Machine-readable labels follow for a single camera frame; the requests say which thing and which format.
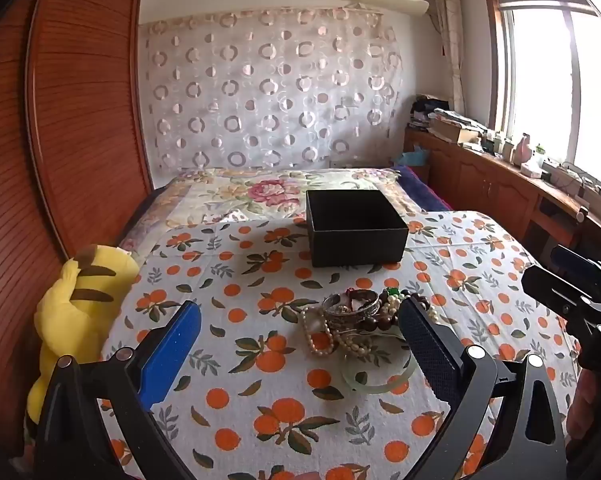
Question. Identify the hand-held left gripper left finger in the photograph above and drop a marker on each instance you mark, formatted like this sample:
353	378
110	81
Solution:
173	350

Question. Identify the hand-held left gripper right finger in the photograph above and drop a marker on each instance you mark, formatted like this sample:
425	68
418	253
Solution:
430	355

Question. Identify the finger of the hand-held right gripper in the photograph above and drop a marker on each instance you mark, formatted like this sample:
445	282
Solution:
570	257
550	285

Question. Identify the jade bangle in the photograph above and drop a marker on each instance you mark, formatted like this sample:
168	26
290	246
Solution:
375	387

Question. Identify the silver bangle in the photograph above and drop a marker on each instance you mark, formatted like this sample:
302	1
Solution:
348	308

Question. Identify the black square box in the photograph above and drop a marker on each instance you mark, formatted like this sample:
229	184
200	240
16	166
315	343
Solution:
355	240

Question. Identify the person's right hand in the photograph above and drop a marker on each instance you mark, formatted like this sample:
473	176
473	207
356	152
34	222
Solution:
598	410

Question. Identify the white tissue pack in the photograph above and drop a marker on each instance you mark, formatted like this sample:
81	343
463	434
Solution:
533	170

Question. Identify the yellow plush toy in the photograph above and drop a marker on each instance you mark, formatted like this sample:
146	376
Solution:
80	310

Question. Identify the wooden cabinet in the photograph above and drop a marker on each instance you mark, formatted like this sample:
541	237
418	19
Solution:
485	180

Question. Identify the pink ceramic figurine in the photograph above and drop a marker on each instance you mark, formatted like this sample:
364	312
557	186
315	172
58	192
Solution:
524	150

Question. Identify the orange fruit print blanket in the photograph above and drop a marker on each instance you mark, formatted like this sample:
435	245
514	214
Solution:
280	410

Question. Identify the dark blue blanket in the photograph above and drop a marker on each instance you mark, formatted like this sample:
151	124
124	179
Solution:
423	190

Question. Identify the floral bed sheet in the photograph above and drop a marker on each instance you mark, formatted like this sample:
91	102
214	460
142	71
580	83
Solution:
260	192

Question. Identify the stack of books and papers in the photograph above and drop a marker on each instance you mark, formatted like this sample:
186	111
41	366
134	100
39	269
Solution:
448	122

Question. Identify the teal plastic bag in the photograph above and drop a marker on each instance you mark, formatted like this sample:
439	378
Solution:
418	156

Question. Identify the window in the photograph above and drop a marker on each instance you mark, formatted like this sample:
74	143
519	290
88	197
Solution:
545	70

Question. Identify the patterned window curtain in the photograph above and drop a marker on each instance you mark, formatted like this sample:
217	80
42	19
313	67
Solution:
450	35

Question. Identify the circle pattern sheer curtain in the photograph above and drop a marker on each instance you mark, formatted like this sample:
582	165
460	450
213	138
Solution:
270	90

